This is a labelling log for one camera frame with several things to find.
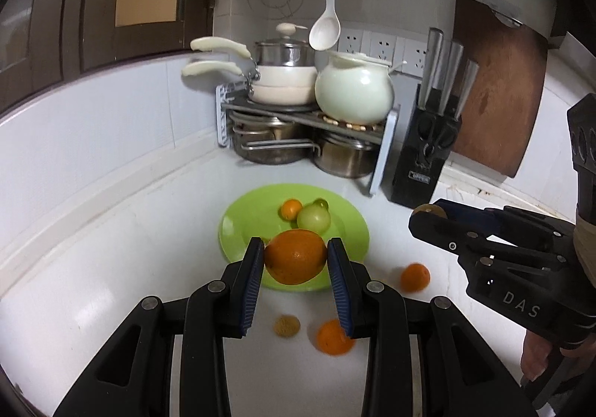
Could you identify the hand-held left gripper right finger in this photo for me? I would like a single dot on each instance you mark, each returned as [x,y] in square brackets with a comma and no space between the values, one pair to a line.
[340,286]

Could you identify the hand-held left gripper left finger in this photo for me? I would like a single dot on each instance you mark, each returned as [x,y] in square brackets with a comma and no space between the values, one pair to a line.
[251,286]

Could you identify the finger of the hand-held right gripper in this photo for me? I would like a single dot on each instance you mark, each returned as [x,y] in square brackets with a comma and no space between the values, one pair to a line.
[475,217]
[433,231]

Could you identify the orange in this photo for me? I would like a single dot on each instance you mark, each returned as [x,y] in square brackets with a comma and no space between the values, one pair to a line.
[415,277]
[289,210]
[295,258]
[330,338]

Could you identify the green plate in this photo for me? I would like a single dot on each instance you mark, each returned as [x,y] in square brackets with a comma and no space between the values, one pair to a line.
[251,221]

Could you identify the green apple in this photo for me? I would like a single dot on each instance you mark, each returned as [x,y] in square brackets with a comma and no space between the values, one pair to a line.
[313,218]

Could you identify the green tomato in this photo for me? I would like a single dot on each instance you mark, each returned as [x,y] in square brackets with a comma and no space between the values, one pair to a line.
[321,203]

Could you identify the person's right hand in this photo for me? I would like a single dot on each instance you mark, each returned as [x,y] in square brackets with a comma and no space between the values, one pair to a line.
[535,361]

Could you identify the black knife block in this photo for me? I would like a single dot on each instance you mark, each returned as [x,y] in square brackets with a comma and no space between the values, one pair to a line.
[414,179]

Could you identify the black kitchen scissors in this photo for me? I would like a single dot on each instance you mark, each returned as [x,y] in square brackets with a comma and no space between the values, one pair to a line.
[435,137]

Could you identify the brown wooden cutting board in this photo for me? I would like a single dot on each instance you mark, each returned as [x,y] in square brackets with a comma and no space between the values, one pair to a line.
[498,110]

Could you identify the steel stock pot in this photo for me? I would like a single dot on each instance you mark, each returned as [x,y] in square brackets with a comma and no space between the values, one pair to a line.
[344,161]

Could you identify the wooden bead trivet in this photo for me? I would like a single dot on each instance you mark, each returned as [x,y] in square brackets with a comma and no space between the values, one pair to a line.
[354,126]

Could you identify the white ceramic pot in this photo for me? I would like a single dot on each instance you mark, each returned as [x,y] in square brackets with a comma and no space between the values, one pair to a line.
[354,91]

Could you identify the grey corner pot rack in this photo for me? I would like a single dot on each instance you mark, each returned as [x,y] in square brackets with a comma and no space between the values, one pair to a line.
[223,114]

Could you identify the cream saucepan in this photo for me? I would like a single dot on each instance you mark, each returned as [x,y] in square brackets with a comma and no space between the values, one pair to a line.
[284,75]
[284,95]

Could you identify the white ladle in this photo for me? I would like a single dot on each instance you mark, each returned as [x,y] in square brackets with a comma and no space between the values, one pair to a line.
[324,33]

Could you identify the steel pot with lid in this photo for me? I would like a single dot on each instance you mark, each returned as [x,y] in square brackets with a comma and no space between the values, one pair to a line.
[279,54]

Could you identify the dark brown wall cabinet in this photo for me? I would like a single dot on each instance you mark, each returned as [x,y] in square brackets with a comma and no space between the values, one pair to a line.
[93,3]

